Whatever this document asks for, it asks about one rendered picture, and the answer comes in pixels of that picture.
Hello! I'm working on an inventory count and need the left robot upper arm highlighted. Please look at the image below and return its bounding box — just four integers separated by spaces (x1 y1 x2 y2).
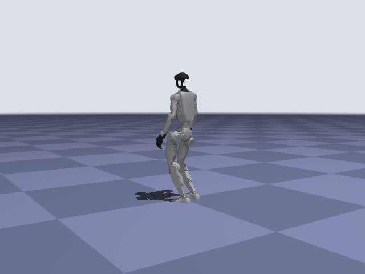
170 94 180 120

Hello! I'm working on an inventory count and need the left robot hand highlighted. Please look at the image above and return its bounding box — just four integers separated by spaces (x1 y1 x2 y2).
156 134 166 149

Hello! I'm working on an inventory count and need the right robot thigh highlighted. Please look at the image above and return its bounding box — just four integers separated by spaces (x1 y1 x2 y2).
177 136 195 172

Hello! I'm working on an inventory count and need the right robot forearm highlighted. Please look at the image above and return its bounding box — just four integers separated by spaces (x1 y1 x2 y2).
189 116 196 129

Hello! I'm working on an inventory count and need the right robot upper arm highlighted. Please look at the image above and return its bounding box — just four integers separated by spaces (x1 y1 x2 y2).
193 93 198 117

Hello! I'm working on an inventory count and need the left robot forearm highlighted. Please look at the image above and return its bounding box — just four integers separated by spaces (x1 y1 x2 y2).
160 113 172 137

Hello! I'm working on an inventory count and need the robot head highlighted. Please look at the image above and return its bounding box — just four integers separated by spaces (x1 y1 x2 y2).
174 72 190 92

